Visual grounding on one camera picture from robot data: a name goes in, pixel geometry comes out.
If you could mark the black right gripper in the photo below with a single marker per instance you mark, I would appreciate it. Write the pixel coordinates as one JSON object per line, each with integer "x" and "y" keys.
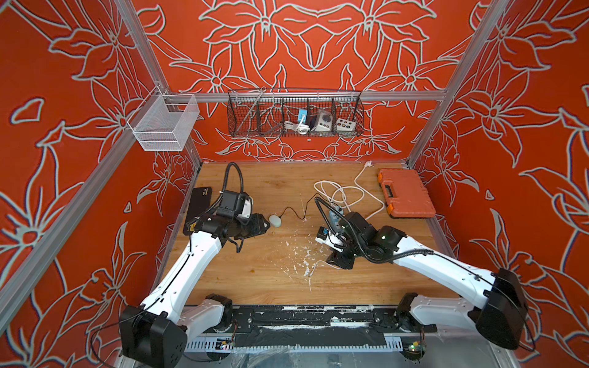
{"x": 337, "y": 260}

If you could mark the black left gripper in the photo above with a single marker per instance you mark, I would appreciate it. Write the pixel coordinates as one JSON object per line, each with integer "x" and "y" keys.
{"x": 259, "y": 227}

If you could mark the white bluetooth headset case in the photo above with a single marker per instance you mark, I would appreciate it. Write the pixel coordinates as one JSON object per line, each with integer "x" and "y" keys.
{"x": 275, "y": 221}

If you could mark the blue usb charger hub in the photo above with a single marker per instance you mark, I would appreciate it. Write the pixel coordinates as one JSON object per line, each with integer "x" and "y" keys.
{"x": 335, "y": 217}

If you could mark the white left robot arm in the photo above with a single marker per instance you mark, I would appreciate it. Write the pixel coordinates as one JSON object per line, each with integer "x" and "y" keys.
{"x": 156, "y": 332}

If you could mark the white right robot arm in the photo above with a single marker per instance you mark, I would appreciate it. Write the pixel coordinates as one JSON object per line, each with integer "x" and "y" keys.
{"x": 490, "y": 302}

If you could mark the orange plastic tool case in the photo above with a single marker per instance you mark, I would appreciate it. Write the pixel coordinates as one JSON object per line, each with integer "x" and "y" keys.
{"x": 405, "y": 195}

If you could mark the black flat tool case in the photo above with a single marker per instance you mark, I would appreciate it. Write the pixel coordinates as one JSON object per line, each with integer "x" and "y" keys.
{"x": 200, "y": 201}

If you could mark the white socket cube in basket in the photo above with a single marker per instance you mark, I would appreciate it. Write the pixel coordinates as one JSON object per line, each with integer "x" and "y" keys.
{"x": 344, "y": 126}

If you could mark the white power strip in basket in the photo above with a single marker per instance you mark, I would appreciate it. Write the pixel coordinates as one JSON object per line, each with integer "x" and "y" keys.
{"x": 323, "y": 122}

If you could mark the blue box in basket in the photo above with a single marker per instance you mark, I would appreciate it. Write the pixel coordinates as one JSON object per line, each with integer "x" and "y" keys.
{"x": 302, "y": 116}

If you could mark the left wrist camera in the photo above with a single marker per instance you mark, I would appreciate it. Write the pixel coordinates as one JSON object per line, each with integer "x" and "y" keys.
{"x": 235, "y": 205}

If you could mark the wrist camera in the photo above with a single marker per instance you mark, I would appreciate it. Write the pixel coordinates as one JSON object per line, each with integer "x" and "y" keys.
{"x": 334, "y": 240}
{"x": 235, "y": 205}

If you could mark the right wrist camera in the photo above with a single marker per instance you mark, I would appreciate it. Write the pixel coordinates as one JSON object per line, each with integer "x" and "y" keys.
{"x": 334, "y": 240}

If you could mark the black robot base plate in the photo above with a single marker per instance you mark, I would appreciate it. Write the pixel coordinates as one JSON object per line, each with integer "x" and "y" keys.
{"x": 313, "y": 328}

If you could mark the black wire wall basket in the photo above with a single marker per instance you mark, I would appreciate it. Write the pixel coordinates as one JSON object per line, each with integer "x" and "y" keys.
{"x": 271, "y": 112}

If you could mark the clear plastic wall bin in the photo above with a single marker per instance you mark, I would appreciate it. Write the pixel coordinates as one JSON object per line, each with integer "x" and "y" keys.
{"x": 157, "y": 128}

